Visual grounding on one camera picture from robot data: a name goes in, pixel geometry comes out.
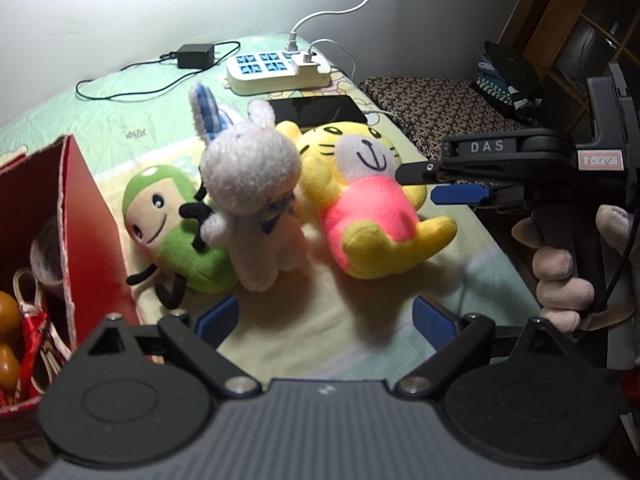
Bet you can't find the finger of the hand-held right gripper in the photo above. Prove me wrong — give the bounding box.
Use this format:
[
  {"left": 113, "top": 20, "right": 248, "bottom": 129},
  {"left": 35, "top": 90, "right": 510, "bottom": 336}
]
[
  {"left": 431, "top": 184, "right": 490, "bottom": 207},
  {"left": 395, "top": 161, "right": 442, "bottom": 186}
]

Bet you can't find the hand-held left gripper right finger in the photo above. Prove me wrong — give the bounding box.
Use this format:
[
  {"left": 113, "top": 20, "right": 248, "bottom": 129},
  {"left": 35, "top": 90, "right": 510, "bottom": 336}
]
[{"left": 395, "top": 295, "right": 576, "bottom": 401}]

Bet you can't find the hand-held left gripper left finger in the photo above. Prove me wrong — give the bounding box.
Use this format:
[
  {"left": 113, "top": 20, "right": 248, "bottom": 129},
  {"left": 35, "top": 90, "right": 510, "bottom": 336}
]
[{"left": 90, "top": 294, "right": 263, "bottom": 401}]

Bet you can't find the yellow tiger plush toy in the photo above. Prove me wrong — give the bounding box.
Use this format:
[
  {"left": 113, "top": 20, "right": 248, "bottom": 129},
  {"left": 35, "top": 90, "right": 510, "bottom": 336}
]
[{"left": 276, "top": 120, "right": 458, "bottom": 281}]

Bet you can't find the green plush toy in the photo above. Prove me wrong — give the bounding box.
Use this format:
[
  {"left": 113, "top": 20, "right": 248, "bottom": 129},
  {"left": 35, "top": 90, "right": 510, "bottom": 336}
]
[{"left": 121, "top": 162, "right": 241, "bottom": 311}]

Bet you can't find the white rabbit plush toy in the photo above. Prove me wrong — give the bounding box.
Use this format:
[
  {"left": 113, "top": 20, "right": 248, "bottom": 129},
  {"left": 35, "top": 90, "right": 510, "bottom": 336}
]
[{"left": 188, "top": 82, "right": 310, "bottom": 293}]

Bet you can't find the red cardboard box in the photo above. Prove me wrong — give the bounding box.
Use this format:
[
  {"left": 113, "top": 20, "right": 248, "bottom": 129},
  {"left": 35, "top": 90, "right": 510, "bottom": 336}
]
[{"left": 0, "top": 134, "right": 143, "bottom": 413}]

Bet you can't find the person's right hand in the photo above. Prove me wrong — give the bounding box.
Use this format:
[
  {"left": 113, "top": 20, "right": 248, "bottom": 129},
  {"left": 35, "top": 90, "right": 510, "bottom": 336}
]
[{"left": 512, "top": 204, "right": 635, "bottom": 333}]

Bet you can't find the brown patterned cushion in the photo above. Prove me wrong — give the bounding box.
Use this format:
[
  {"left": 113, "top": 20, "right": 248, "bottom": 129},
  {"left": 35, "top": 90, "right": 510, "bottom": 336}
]
[{"left": 359, "top": 76, "right": 543, "bottom": 163}]

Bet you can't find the dark clothes pile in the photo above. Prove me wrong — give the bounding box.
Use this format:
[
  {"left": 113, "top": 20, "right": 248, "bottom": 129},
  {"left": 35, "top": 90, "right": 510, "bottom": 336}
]
[{"left": 472, "top": 40, "right": 543, "bottom": 121}]

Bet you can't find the black smartphone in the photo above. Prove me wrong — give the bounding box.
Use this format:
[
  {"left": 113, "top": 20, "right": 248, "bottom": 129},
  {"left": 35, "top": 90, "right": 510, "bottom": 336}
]
[{"left": 267, "top": 94, "right": 368, "bottom": 126}]

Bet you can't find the wooden cabinet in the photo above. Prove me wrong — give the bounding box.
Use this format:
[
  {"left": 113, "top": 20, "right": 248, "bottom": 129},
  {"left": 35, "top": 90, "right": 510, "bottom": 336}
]
[{"left": 495, "top": 0, "right": 640, "bottom": 128}]

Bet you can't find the white power strip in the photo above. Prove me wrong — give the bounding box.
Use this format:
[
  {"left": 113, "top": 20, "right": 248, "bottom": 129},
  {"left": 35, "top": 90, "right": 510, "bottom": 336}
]
[{"left": 223, "top": 50, "right": 333, "bottom": 96}]

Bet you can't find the red white wrapped packet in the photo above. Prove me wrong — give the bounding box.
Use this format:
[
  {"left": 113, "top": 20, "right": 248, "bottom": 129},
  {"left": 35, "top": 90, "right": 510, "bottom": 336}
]
[{"left": 17, "top": 310, "right": 52, "bottom": 403}]

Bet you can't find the green yellow printed bed sheet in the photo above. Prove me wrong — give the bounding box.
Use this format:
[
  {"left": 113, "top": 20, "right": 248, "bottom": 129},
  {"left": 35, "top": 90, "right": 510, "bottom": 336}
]
[{"left": 0, "top": 35, "right": 543, "bottom": 381}]

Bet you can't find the orange gourd ornament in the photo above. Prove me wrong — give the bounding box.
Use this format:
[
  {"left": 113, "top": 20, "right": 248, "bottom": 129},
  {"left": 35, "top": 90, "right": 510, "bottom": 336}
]
[{"left": 0, "top": 290, "right": 24, "bottom": 392}]

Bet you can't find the black power adapter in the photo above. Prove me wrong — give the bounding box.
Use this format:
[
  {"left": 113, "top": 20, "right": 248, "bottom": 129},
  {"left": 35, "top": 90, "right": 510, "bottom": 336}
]
[{"left": 176, "top": 44, "right": 217, "bottom": 70}]

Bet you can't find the white charging cable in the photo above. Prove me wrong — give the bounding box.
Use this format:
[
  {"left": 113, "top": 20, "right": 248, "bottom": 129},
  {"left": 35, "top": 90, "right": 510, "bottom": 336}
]
[{"left": 307, "top": 39, "right": 396, "bottom": 121}]

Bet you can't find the white power strip cord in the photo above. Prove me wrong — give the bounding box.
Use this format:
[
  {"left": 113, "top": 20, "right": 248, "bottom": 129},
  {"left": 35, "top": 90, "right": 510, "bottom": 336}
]
[{"left": 285, "top": 0, "right": 382, "bottom": 53}]

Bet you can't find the black adapter cable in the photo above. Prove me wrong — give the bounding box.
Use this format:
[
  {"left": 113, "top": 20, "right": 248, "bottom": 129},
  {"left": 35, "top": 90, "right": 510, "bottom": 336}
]
[{"left": 76, "top": 40, "right": 241, "bottom": 103}]

